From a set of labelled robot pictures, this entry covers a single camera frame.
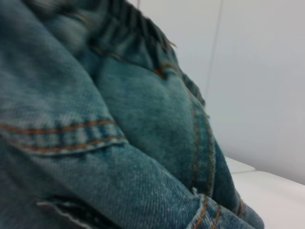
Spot blue denim shorts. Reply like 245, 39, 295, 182
0, 0, 265, 229

